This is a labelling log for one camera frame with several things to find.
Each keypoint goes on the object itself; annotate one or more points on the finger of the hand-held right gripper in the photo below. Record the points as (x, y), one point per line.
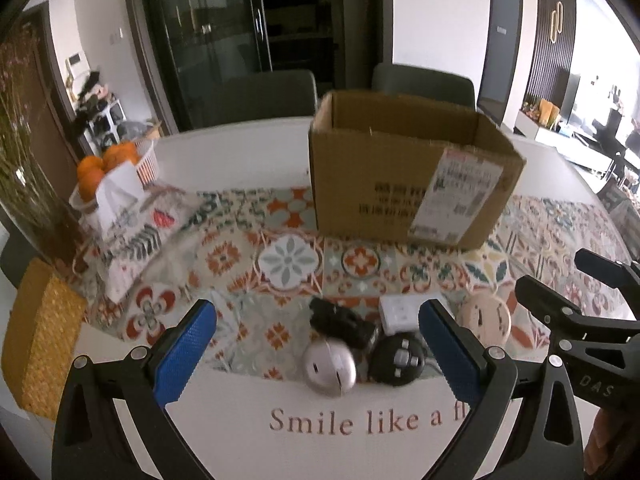
(555, 305)
(605, 267)

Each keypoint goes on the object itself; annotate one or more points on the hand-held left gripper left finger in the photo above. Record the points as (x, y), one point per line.
(185, 355)

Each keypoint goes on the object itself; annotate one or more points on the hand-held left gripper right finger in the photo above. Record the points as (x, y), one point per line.
(450, 355)

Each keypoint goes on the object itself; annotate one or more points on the beige round socket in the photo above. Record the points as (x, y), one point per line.
(484, 317)

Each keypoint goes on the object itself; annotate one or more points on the black round device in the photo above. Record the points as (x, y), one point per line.
(397, 360)

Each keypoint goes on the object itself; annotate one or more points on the black plug adapter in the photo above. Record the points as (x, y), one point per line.
(340, 320)

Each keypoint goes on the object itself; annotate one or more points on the silver round device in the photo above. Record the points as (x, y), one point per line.
(327, 370)

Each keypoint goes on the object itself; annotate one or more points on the brown cardboard box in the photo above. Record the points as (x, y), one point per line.
(375, 175)

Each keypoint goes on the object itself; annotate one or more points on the person's right forearm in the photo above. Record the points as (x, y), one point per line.
(617, 445)

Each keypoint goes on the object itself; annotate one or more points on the patterned tile-print table runner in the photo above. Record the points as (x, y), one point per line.
(290, 260)

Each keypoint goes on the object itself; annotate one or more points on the white low cabinet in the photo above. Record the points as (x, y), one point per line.
(560, 132)

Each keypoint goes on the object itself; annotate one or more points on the yellow woven box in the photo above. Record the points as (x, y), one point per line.
(42, 335)

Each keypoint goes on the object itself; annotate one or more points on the brown paper bag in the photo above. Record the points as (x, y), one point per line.
(547, 110)

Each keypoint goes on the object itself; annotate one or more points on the white paper bag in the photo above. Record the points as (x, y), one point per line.
(117, 195)

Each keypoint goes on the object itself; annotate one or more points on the orange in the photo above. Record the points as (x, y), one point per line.
(120, 155)
(91, 165)
(90, 186)

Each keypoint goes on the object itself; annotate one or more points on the white plastic fruit basket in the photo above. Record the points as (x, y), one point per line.
(147, 162)

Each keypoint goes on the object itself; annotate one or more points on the vase of dried flower branches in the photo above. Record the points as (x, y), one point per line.
(35, 185)

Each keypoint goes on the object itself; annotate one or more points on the grey interior door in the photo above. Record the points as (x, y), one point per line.
(500, 45)

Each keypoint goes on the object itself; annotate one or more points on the white storage shelf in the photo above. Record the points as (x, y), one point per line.
(102, 122)

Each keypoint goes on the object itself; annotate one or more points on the dark grey dining chair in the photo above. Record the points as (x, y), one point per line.
(425, 82)
(265, 97)

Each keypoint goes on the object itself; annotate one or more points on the brown wooden door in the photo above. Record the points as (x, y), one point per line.
(45, 110)

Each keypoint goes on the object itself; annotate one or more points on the dark framed glass sliding door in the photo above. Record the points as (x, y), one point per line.
(240, 25)

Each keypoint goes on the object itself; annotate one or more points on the dark slatted wall panel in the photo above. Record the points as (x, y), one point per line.
(542, 60)

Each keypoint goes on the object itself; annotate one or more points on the gold wall ornament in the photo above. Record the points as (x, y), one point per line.
(555, 20)

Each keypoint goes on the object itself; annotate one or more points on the wall intercom panel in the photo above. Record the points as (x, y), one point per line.
(75, 60)

